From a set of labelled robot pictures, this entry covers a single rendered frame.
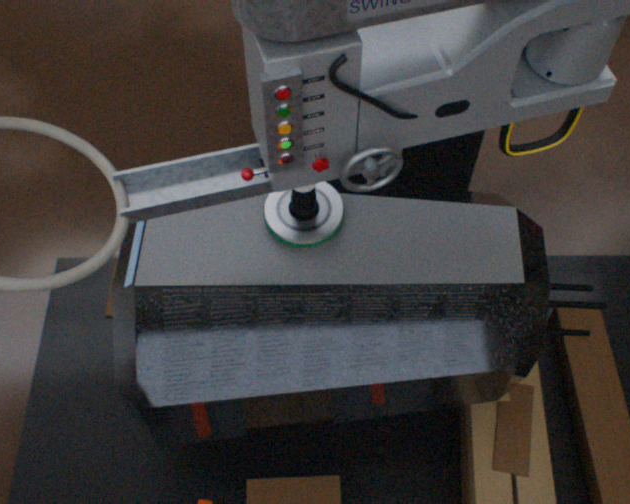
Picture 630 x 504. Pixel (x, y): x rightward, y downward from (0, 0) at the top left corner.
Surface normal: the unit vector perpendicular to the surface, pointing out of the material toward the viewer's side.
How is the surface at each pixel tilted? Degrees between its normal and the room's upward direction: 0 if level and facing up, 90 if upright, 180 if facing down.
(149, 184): 2
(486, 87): 90
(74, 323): 0
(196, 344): 45
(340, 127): 90
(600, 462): 0
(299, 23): 90
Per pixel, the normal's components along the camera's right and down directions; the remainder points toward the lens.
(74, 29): 0.00, -0.53
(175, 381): 0.00, 0.22
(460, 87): 0.28, 0.82
